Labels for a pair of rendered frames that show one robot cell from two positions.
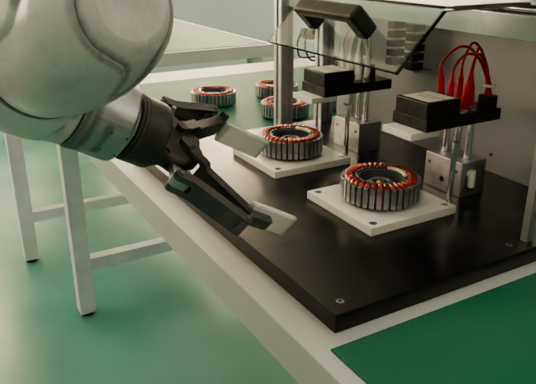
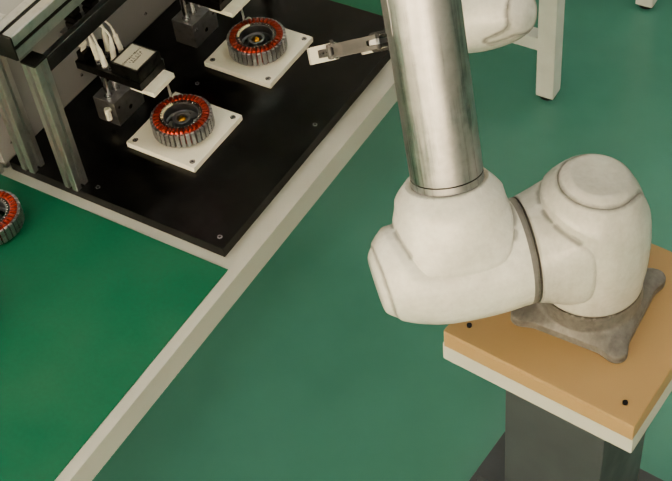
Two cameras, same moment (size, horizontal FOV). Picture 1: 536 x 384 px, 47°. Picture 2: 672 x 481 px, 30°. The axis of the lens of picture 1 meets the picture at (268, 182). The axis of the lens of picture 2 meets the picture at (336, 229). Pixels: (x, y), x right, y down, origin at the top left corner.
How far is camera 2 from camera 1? 2.46 m
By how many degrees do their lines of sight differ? 89
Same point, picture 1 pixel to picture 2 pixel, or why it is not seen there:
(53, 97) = not seen: outside the picture
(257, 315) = not seen: hidden behind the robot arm
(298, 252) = (357, 59)
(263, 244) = (358, 76)
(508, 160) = (156, 3)
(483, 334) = not seen: outside the picture
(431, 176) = (200, 37)
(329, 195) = (271, 70)
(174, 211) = (321, 160)
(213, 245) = (358, 114)
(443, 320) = (371, 5)
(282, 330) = not seen: hidden behind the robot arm
